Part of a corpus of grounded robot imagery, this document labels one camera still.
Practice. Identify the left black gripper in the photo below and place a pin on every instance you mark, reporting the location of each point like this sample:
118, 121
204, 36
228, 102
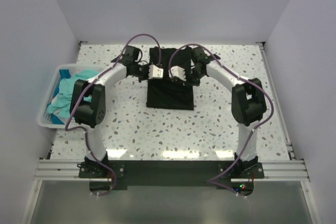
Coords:
147, 76

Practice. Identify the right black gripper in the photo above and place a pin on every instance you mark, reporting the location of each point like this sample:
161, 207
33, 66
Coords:
195, 84

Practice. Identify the black t shirt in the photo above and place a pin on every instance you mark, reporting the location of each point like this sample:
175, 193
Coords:
164, 93

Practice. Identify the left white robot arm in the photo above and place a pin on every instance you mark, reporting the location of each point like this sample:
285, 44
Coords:
88, 102

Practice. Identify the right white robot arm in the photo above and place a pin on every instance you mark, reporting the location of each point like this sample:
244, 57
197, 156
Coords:
248, 104

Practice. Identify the blue t shirt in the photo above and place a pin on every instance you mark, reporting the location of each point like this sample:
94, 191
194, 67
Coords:
64, 74

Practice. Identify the teal t shirt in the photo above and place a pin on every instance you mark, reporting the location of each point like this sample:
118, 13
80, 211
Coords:
65, 90

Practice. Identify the white plastic laundry basket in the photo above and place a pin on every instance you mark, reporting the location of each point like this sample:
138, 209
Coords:
44, 119

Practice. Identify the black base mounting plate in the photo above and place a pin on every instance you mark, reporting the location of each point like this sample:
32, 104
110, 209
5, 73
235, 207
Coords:
119, 175

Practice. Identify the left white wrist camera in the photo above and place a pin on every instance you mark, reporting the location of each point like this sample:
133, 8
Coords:
155, 72

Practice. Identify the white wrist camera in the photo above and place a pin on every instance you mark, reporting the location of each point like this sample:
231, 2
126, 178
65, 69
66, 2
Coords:
178, 72
155, 72

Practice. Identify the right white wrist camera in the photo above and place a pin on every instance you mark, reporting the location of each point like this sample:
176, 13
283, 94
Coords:
178, 72

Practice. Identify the aluminium frame rail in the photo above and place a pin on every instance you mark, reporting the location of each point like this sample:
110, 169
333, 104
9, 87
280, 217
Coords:
57, 170

